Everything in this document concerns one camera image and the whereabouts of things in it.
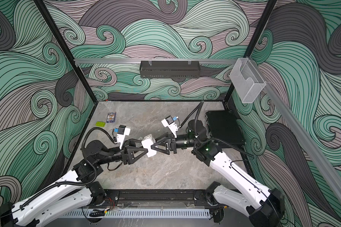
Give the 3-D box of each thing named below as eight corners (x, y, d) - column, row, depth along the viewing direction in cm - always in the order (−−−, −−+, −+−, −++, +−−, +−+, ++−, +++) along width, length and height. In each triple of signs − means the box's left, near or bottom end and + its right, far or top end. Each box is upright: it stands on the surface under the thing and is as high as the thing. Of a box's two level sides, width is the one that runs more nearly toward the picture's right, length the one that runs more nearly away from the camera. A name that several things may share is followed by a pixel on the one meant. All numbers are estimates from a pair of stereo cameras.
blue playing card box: (107, 122, 108) (106, 121, 107) (108, 114, 114) (107, 112, 112) (115, 122, 109) (114, 120, 107) (116, 113, 115) (115, 111, 113)
